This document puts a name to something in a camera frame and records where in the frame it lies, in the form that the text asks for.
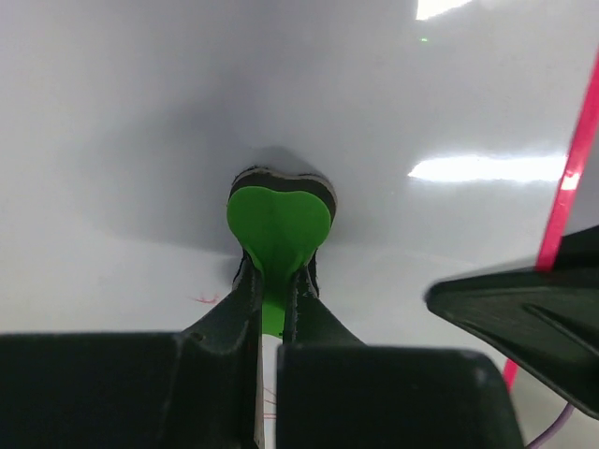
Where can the red-framed whiteboard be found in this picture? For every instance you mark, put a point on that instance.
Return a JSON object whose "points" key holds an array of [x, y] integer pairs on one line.
{"points": [[453, 134]]}

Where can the green whiteboard eraser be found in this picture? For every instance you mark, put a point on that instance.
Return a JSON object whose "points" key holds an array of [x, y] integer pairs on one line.
{"points": [[280, 220]]}

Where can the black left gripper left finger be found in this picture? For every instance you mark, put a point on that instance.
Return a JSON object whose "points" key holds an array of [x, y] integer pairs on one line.
{"points": [[197, 388]]}

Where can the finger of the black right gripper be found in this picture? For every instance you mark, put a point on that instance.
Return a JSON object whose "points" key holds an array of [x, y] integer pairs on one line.
{"points": [[546, 322]]}

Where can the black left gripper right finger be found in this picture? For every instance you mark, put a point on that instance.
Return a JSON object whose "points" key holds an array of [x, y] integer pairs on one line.
{"points": [[334, 391]]}

